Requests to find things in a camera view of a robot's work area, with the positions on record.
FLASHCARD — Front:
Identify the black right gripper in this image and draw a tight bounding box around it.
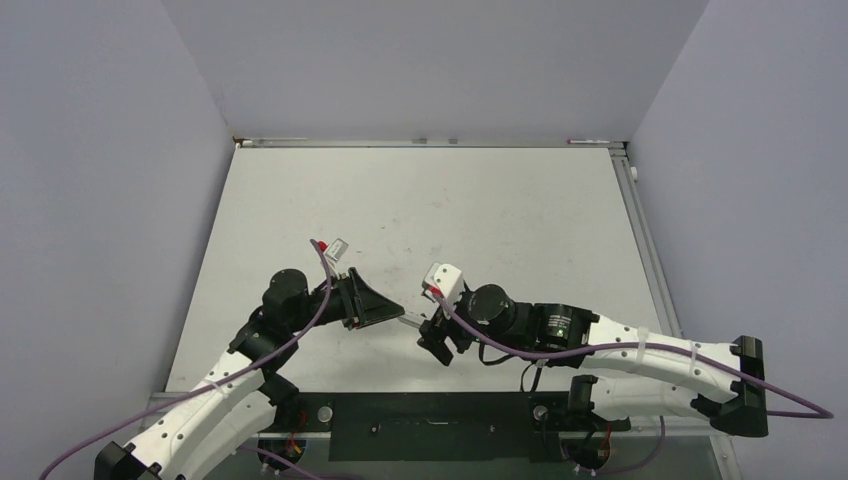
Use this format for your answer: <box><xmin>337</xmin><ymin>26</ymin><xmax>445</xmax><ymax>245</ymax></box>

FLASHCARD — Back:
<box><xmin>419</xmin><ymin>286</ymin><xmax>524</xmax><ymax>362</ymax></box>

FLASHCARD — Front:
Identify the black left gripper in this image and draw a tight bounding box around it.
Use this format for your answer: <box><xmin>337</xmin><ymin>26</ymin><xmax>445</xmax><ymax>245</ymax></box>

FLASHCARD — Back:
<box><xmin>288</xmin><ymin>268</ymin><xmax>403</xmax><ymax>333</ymax></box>

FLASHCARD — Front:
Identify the white remote control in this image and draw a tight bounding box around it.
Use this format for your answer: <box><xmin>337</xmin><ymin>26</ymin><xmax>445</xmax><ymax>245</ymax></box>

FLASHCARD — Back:
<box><xmin>397</xmin><ymin>315</ymin><xmax>427</xmax><ymax>330</ymax></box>

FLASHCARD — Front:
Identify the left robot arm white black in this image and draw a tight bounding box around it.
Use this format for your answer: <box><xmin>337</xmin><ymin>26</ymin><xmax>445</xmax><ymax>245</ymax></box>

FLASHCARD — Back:
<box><xmin>94</xmin><ymin>268</ymin><xmax>405</xmax><ymax>479</ymax></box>

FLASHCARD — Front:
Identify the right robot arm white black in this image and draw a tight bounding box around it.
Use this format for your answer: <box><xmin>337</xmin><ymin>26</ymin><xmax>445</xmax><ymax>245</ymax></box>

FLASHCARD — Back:
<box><xmin>418</xmin><ymin>283</ymin><xmax>769</xmax><ymax>438</ymax></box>

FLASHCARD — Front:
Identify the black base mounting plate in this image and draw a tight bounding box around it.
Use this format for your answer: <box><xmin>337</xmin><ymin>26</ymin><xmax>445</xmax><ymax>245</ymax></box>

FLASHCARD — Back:
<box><xmin>260</xmin><ymin>392</ymin><xmax>631</xmax><ymax>463</ymax></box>

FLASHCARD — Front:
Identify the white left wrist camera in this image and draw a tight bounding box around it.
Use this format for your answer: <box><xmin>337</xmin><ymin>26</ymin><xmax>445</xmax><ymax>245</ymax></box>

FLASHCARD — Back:
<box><xmin>318</xmin><ymin>238</ymin><xmax>349</xmax><ymax>272</ymax></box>

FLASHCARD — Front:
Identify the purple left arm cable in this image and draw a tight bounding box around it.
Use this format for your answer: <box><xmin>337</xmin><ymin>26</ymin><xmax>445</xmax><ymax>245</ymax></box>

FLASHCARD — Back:
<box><xmin>39</xmin><ymin>238</ymin><xmax>336</xmax><ymax>480</ymax></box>

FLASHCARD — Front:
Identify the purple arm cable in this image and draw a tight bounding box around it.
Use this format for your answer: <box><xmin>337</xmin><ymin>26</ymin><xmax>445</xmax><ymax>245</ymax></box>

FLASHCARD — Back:
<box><xmin>39</xmin><ymin>238</ymin><xmax>336</xmax><ymax>480</ymax></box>
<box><xmin>430</xmin><ymin>291</ymin><xmax>835</xmax><ymax>420</ymax></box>

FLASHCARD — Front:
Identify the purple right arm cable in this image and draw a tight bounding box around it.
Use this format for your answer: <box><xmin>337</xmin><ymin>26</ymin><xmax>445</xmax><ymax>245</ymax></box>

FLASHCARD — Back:
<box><xmin>430</xmin><ymin>291</ymin><xmax>835</xmax><ymax>420</ymax></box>

